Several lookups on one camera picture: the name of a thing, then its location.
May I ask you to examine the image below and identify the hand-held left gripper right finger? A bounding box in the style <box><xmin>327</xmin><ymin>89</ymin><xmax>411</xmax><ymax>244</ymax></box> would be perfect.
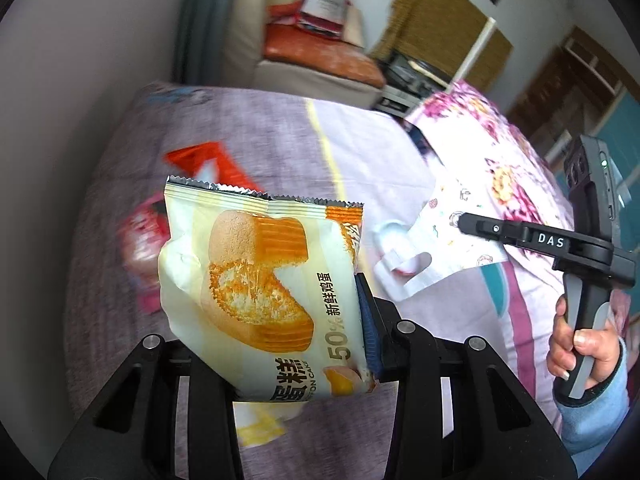
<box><xmin>354</xmin><ymin>272</ymin><xmax>576</xmax><ymax>480</ymax></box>

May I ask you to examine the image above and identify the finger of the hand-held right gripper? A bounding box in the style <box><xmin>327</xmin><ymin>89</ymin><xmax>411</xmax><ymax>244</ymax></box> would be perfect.
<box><xmin>457</xmin><ymin>212</ymin><xmax>526</xmax><ymax>250</ymax></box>

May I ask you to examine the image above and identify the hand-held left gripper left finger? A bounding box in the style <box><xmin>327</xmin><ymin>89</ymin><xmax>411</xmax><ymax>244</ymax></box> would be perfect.
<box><xmin>47</xmin><ymin>332</ymin><xmax>246</xmax><ymax>480</ymax></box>

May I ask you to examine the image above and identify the white printed plastic bag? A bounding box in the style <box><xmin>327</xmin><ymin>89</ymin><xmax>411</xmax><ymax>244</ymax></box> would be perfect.
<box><xmin>372</xmin><ymin>175</ymin><xmax>508</xmax><ymax>300</ymax></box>

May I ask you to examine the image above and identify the yellow wrapper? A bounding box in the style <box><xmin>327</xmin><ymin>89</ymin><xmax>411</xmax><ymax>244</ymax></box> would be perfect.
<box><xmin>235</xmin><ymin>400</ymin><xmax>303</xmax><ymax>448</ymax></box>

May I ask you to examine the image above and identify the teal bin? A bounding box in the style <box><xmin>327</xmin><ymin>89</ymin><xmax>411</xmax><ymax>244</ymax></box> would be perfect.
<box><xmin>480</xmin><ymin>262</ymin><xmax>521</xmax><ymax>316</ymax></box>

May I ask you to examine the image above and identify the yellow cake packet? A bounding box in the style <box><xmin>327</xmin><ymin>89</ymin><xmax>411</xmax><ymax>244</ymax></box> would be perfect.
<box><xmin>157</xmin><ymin>175</ymin><xmax>381</xmax><ymax>403</ymax></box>

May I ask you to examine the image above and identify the red white snack wrapper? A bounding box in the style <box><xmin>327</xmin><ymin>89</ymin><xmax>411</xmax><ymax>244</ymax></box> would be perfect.
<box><xmin>117</xmin><ymin>195</ymin><xmax>173</xmax><ymax>313</ymax></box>

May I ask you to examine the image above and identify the orange foil wrapper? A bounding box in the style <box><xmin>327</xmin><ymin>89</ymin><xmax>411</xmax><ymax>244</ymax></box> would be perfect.
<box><xmin>165</xmin><ymin>141</ymin><xmax>263</xmax><ymax>193</ymax></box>

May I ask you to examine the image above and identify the person's right forearm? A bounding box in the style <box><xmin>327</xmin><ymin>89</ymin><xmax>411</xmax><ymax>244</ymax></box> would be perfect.
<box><xmin>552</xmin><ymin>340</ymin><xmax>632</xmax><ymax>471</ymax></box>

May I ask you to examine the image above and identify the person's right hand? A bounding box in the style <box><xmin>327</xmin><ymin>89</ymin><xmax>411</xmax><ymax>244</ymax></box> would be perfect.
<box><xmin>546</xmin><ymin>292</ymin><xmax>626</xmax><ymax>393</ymax></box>

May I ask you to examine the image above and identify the pink white bed sheet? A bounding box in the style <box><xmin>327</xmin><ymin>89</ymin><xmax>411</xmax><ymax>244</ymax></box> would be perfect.
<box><xmin>395</xmin><ymin>240</ymin><xmax>633</xmax><ymax>396</ymax></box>

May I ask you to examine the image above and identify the brown wooden door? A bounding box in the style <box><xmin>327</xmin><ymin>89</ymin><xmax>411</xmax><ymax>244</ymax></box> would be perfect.
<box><xmin>505</xmin><ymin>25</ymin><xmax>626</xmax><ymax>161</ymax></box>

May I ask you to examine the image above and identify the white pole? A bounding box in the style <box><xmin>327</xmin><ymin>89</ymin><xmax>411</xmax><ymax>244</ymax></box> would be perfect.
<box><xmin>450</xmin><ymin>16</ymin><xmax>497</xmax><ymax>91</ymax></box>

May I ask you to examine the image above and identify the black electronic device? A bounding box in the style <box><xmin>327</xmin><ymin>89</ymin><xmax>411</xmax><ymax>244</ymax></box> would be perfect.
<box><xmin>375</xmin><ymin>50</ymin><xmax>451</xmax><ymax>116</ymax></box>

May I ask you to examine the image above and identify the yellow patterned cloth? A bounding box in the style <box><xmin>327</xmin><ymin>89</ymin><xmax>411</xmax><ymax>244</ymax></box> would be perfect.
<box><xmin>370</xmin><ymin>0</ymin><xmax>513</xmax><ymax>91</ymax></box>

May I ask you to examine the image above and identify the orange seat cushion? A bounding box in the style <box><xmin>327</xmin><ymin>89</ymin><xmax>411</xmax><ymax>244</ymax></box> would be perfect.
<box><xmin>262</xmin><ymin>25</ymin><xmax>386</xmax><ymax>86</ymax></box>

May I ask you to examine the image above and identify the beige pillow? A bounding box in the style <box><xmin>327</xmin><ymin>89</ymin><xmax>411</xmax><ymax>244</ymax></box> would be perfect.
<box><xmin>342</xmin><ymin>5</ymin><xmax>366</xmax><ymax>51</ymax></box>

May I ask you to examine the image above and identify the red gift bag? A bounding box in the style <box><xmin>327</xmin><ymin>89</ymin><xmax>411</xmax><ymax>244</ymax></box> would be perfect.
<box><xmin>290</xmin><ymin>0</ymin><xmax>351</xmax><ymax>41</ymax></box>

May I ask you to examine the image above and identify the cream armchair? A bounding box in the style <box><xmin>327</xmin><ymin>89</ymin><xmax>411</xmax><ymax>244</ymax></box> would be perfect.
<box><xmin>222</xmin><ymin>0</ymin><xmax>386</xmax><ymax>106</ymax></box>

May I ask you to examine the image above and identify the grey blue curtain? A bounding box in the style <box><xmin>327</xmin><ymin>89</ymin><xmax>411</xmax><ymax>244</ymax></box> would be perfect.
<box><xmin>172</xmin><ymin>0</ymin><xmax>241</xmax><ymax>86</ymax></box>

